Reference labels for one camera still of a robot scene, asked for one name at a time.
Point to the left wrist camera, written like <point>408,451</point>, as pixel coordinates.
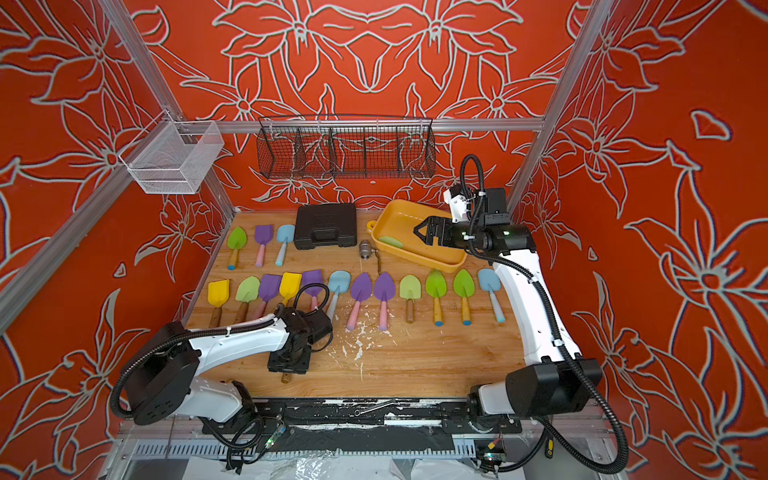
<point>319,327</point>

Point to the yellow square shovel yellow handle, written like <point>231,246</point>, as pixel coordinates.
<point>289,287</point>

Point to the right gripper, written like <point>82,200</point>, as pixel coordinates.
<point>451,230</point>

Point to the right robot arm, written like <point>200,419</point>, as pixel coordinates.
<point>556,378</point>

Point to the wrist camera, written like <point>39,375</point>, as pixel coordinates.
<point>319,327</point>
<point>460,204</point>

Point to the purple square shovel pink handle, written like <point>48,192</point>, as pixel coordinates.
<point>312,277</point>

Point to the yellow plastic storage box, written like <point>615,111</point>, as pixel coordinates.
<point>398,219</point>

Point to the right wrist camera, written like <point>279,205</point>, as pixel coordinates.
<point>460,204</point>

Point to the light green shovel wooden handle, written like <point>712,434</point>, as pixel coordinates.
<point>410,291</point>

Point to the black plastic tool case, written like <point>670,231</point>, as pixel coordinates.
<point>332,224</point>

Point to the black wire wall basket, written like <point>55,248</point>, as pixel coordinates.
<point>355,148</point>

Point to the yellow shovel wooden handle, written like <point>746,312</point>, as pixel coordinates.
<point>217,296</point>

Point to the green shovel yellow handle box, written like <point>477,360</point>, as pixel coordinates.
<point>236,242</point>

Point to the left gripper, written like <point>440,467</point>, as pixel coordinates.
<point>280,366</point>

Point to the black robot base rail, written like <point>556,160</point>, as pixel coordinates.
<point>448,415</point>

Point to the clear plastic wall bin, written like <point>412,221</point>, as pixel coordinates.
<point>168,162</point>

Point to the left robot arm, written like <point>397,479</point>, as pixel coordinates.
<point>165,377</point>

